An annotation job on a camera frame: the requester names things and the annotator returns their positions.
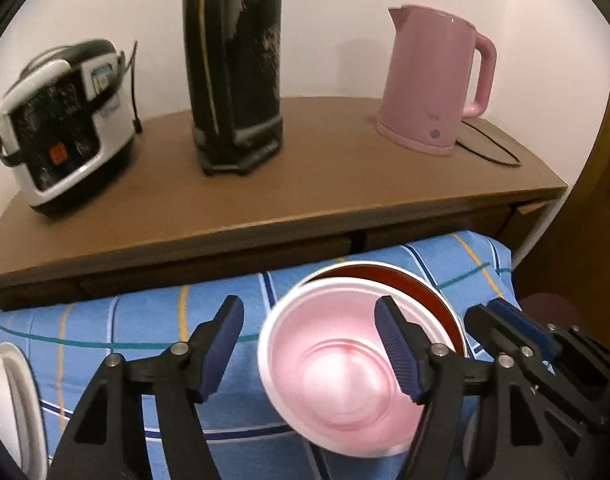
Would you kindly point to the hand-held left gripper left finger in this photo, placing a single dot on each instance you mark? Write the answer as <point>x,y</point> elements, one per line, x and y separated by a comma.
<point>217,355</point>

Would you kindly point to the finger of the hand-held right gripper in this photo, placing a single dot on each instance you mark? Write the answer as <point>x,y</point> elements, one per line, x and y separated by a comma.
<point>525,327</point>
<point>485,322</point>

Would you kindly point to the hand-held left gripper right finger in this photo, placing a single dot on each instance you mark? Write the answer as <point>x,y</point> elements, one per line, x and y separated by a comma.
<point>400,355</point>

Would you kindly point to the stainless steel bowl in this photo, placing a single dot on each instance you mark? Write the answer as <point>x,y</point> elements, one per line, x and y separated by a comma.
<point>425,290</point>

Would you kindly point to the pink plastic bowl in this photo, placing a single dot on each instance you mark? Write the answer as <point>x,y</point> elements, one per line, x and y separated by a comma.
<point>335,385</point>

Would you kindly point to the white plate red flowers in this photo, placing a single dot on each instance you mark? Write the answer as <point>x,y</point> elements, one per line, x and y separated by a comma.
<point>27,410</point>

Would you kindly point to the dark maroon chair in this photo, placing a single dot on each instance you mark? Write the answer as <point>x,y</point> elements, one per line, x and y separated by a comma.
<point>550,307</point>

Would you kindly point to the blue plaid tablecloth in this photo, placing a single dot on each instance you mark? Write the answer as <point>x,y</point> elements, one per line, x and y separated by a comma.
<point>135,320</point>

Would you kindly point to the wooden door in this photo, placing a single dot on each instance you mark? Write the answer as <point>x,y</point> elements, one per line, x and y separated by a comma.
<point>585,210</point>

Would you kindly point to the brown wooden cabinet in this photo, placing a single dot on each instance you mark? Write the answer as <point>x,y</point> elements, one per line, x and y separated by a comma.
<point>310,185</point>

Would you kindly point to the pink electric kettle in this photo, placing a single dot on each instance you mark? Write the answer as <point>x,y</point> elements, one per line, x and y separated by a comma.
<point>425,85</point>

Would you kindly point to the white and black rice cooker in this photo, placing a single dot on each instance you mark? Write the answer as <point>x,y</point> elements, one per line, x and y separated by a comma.
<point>60,125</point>

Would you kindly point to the tall black thermos flask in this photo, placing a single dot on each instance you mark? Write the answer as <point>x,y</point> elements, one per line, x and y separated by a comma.
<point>235,60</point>

